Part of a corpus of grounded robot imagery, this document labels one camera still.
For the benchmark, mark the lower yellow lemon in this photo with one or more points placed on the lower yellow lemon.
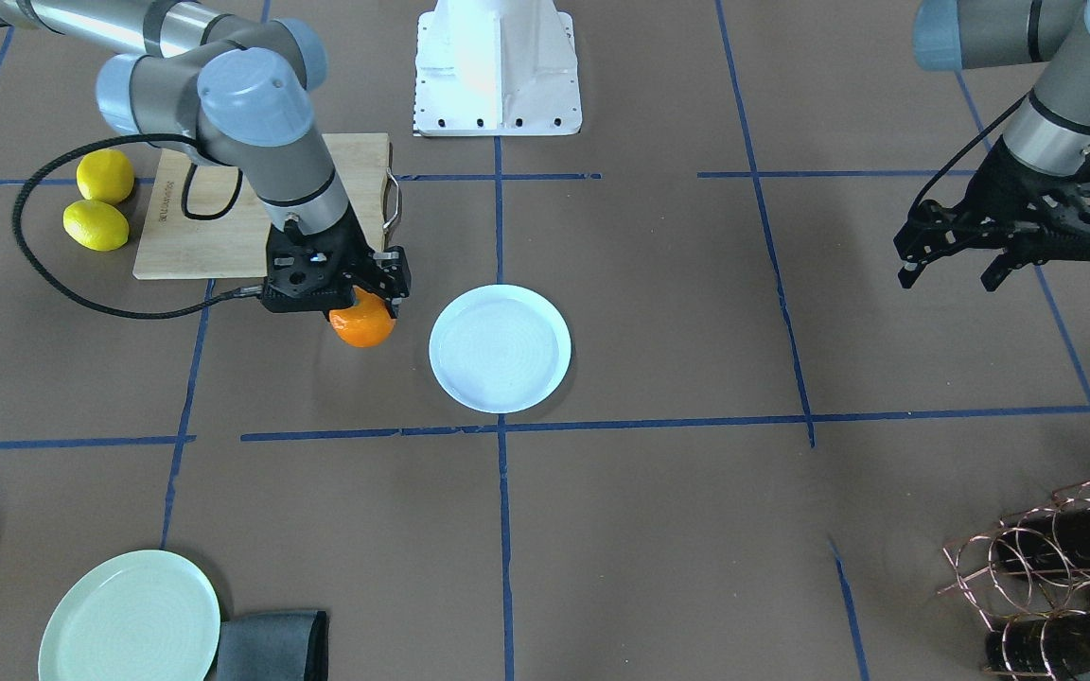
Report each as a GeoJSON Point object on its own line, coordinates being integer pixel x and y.
{"type": "Point", "coordinates": [95, 225]}

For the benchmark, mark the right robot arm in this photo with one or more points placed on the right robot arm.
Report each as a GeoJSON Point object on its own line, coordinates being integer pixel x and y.
{"type": "Point", "coordinates": [229, 92]}

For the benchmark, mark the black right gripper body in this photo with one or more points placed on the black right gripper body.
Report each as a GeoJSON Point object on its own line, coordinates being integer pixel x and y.
{"type": "Point", "coordinates": [353, 253]}

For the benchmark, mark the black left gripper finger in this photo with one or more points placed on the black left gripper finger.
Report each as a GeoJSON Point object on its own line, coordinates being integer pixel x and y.
{"type": "Point", "coordinates": [1003, 265]}
{"type": "Point", "coordinates": [913, 267]}

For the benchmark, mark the light green plate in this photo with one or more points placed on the light green plate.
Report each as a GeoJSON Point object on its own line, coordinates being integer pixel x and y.
{"type": "Point", "coordinates": [143, 615]}

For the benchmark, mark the copper wire wine rack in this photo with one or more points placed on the copper wire wine rack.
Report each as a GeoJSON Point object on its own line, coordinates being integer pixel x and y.
{"type": "Point", "coordinates": [1028, 580]}

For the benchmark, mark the orange fruit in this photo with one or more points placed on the orange fruit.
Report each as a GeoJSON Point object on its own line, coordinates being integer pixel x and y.
{"type": "Point", "coordinates": [366, 323]}

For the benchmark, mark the yellow lemon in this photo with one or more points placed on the yellow lemon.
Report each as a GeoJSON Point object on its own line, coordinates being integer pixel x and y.
{"type": "Point", "coordinates": [95, 225]}
{"type": "Point", "coordinates": [105, 175]}

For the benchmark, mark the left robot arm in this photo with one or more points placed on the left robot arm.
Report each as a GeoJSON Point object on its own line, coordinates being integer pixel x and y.
{"type": "Point", "coordinates": [1047, 125]}

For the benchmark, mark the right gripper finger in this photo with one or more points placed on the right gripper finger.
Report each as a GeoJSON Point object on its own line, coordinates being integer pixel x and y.
{"type": "Point", "coordinates": [392, 301]}

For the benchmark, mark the bamboo cutting board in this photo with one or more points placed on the bamboo cutting board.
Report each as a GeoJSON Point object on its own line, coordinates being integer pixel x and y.
{"type": "Point", "coordinates": [173, 247]}

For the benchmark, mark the grey folded cloth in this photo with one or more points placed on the grey folded cloth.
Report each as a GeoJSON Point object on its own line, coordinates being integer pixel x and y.
{"type": "Point", "coordinates": [275, 645]}

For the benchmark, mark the light blue plate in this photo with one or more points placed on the light blue plate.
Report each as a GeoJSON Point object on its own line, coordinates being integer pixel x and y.
{"type": "Point", "coordinates": [500, 349]}

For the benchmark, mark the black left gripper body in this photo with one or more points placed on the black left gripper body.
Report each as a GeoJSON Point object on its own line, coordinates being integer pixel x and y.
{"type": "Point", "coordinates": [1001, 186]}

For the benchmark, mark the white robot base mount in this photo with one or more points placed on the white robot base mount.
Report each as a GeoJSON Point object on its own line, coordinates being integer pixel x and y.
{"type": "Point", "coordinates": [496, 68]}

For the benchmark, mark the upper yellow lemon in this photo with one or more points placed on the upper yellow lemon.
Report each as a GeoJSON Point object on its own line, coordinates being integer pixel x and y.
{"type": "Point", "coordinates": [105, 175]}

